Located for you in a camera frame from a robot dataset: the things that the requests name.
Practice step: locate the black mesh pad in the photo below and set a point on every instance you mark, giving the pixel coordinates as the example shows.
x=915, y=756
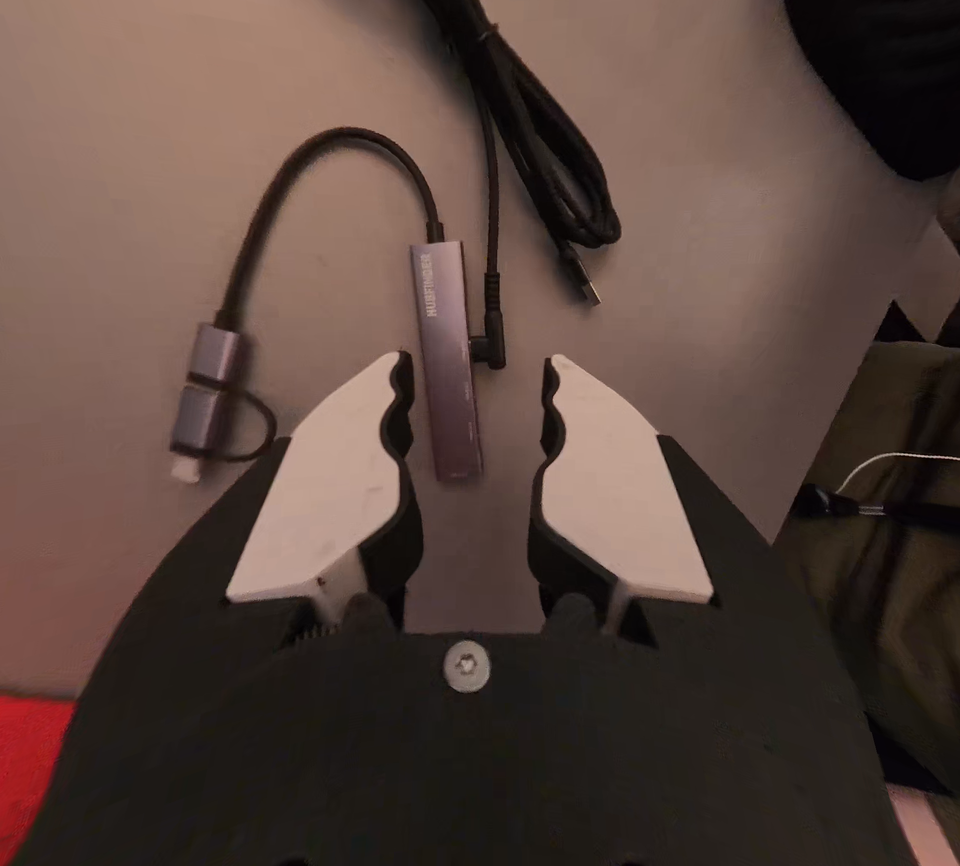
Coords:
x=870, y=18

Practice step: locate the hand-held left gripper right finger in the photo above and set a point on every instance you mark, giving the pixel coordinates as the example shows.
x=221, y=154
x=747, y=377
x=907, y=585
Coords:
x=622, y=491

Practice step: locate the grey usb hub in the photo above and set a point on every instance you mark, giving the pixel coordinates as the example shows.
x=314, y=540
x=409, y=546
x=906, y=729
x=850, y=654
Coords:
x=442, y=356

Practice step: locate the person in olive shirt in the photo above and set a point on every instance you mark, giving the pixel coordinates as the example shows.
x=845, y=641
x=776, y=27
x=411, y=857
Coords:
x=885, y=581

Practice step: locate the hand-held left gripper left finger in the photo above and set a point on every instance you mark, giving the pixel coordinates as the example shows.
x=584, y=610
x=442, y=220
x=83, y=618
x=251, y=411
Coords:
x=322, y=491

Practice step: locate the red plastic bin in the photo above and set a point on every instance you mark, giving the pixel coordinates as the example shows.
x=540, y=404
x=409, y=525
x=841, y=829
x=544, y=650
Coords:
x=30, y=768

